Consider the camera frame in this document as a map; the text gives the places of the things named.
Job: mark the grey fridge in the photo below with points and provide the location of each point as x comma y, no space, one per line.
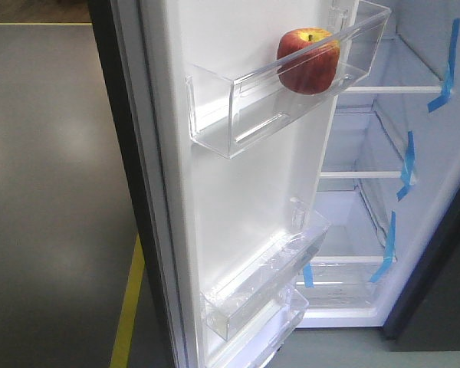
360,177

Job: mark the red yellow apple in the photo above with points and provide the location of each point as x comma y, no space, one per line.
312,72

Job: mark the blue tape strip middle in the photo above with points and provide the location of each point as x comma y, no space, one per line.
408,166

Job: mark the blue tape strip lower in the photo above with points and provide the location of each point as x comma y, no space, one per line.
389,251

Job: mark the fridge door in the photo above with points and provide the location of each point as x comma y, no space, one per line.
192,206

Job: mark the lower clear door bin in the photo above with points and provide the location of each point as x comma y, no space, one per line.
261,338

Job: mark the blue tape on drawer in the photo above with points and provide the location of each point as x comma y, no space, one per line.
308,276

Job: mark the clear crisper drawer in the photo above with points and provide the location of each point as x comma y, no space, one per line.
342,285

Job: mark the clear door bin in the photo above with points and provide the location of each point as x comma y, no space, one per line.
235,298
235,96
261,338

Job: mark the blue tape strip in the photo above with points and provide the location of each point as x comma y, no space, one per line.
449,76
408,166
389,251

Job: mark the upper clear door bin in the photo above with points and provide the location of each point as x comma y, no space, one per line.
235,96

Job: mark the middle clear door bin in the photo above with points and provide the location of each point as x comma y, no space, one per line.
235,298

